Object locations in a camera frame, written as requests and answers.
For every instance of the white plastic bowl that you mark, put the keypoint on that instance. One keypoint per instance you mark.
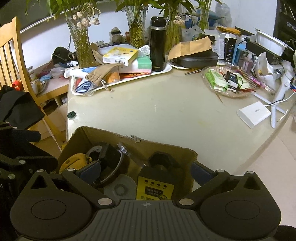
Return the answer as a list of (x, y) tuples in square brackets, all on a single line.
[(271, 43)]

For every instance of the green tissue pack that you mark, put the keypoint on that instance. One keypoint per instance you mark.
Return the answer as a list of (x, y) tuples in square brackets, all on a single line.
[(144, 65)]

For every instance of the left glass vase with plants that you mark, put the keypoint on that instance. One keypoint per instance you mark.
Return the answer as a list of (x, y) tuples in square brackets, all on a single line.
[(79, 16)]

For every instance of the small round green lid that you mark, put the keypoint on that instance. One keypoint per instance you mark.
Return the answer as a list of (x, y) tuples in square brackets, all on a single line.
[(71, 115)]

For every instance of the red envelope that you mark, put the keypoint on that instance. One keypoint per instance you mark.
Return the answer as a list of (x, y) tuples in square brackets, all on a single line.
[(132, 75)]

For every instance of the wooden chair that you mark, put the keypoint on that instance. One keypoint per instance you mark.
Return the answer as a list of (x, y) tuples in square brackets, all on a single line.
[(22, 108)]

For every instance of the orange snack packet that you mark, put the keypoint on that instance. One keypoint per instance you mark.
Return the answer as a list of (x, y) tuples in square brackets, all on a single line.
[(112, 77)]

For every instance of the white phone gimbal tripod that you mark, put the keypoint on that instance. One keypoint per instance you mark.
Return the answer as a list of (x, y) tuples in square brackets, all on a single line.
[(286, 74)]

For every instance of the pink bottle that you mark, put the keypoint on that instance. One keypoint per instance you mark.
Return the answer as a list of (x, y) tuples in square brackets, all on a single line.
[(248, 63)]

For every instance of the black thermos bottle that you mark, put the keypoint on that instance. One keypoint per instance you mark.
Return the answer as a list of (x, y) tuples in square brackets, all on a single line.
[(157, 42)]

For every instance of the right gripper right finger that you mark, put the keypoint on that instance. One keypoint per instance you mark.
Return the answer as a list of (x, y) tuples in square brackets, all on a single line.
[(201, 174)]

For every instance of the black zip case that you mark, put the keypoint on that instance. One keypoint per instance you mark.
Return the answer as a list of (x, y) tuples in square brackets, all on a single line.
[(198, 60)]

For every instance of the brown paper envelope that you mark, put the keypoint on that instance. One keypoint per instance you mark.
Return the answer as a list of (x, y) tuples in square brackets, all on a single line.
[(190, 47)]

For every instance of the yellow white medicine box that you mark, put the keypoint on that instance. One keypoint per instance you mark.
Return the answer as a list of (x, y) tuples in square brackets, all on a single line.
[(120, 55)]

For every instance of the middle glass vase with plants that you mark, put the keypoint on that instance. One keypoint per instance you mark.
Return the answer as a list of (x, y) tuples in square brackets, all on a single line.
[(136, 12)]

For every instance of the white power bank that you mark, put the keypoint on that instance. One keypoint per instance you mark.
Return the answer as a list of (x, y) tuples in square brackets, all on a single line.
[(253, 114)]

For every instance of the cardboard box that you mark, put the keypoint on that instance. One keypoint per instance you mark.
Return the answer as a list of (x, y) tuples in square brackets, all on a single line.
[(85, 137)]

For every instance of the white plastic bag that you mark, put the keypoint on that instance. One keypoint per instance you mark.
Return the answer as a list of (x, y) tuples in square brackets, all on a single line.
[(265, 72)]

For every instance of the glass vase with plants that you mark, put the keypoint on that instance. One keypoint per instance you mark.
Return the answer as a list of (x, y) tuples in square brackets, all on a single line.
[(79, 16), (171, 12), (136, 12)]

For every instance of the yellow duck adapter box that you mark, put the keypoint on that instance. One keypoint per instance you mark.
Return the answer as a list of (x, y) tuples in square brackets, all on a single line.
[(154, 184)]

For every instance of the white product box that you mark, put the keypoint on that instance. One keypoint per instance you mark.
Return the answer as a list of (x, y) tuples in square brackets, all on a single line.
[(218, 42)]

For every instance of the glass snack plate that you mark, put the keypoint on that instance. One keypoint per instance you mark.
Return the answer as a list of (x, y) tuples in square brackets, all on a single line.
[(240, 84)]

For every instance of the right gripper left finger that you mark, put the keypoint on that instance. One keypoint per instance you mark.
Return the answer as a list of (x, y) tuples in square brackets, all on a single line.
[(90, 173)]

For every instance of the white serving tray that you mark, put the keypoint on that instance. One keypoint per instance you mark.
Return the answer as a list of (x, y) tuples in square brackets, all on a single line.
[(81, 86)]

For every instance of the black cylindrical lens piece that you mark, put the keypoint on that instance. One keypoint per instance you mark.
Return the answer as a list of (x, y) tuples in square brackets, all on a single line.
[(164, 162)]

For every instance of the green wet wipes pack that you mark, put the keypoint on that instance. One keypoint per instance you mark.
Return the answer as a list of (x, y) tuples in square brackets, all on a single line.
[(216, 80)]

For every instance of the beige drawstring pouch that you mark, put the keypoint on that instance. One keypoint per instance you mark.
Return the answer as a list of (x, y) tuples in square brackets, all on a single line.
[(97, 75)]

